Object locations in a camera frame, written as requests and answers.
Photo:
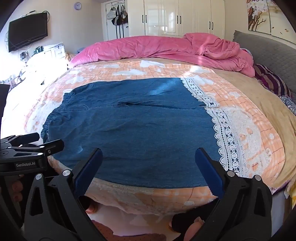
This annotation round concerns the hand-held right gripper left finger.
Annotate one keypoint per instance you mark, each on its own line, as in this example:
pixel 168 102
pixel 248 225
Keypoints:
pixel 89 171

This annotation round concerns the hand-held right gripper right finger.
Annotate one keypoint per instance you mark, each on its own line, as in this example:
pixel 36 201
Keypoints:
pixel 209 171

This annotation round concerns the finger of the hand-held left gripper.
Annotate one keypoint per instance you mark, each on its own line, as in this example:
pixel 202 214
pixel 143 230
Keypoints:
pixel 23 138
pixel 46 149

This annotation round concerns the blue denim pants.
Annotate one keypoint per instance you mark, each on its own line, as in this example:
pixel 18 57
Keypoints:
pixel 138 129

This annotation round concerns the person's left hand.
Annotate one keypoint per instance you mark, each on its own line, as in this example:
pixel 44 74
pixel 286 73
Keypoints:
pixel 17 188

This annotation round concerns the person's bare foot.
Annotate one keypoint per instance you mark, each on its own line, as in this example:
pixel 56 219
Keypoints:
pixel 90 208

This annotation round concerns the person's black trouser leg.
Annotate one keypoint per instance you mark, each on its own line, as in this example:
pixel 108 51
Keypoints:
pixel 185 222

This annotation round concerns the orange patterned blanket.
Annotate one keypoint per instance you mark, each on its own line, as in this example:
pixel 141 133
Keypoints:
pixel 231 89

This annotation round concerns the white dresser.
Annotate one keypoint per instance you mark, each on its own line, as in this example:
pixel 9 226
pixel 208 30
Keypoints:
pixel 46 55

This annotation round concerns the beige bed sheet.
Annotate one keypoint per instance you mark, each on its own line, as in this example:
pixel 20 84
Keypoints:
pixel 272 111

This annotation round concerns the floral patterned pillow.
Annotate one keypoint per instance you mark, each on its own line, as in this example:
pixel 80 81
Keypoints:
pixel 289 103

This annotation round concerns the purple striped pillow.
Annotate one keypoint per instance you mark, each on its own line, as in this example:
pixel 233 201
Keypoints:
pixel 270 78

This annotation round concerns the pink duvet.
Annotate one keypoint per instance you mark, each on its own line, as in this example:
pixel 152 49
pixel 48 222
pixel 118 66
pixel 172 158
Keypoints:
pixel 138 48

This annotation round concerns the grey quilted headboard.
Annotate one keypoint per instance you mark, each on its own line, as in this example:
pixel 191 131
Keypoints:
pixel 266 48

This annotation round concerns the black striped hanging bag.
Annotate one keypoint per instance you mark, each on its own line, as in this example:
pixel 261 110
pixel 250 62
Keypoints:
pixel 117 17

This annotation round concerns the white hanging bag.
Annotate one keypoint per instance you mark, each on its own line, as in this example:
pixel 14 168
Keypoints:
pixel 111 14

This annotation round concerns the white wardrobe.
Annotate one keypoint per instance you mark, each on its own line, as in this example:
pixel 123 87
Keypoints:
pixel 185 16

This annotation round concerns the black wall television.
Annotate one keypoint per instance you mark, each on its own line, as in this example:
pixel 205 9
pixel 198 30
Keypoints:
pixel 27 31

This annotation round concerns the round wall clock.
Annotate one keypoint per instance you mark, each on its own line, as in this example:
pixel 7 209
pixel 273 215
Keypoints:
pixel 78 5

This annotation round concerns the blossom wall painting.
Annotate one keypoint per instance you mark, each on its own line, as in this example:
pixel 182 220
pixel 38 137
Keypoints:
pixel 261 16

